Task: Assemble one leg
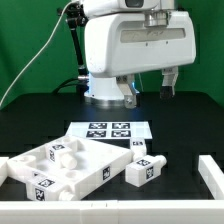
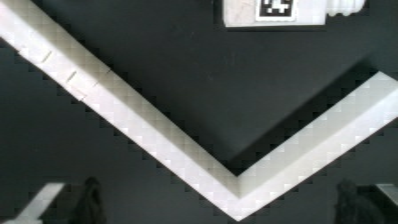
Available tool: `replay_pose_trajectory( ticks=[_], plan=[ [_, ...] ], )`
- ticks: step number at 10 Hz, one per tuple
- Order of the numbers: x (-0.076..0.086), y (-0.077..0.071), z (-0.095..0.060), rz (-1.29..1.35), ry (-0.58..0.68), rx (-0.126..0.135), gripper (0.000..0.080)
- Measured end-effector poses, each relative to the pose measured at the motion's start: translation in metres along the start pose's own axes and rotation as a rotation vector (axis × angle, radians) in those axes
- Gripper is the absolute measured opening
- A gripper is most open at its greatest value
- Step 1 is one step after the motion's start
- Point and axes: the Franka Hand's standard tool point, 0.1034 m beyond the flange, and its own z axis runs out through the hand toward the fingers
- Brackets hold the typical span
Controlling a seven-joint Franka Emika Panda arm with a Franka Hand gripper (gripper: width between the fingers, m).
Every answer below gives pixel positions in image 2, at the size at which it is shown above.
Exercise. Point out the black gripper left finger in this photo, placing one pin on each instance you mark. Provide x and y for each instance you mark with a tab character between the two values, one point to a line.
90	212

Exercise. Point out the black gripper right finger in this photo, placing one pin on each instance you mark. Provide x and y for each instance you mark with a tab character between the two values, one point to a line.
356	209

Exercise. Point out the white table leg right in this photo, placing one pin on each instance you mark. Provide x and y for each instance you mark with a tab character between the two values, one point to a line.
260	13

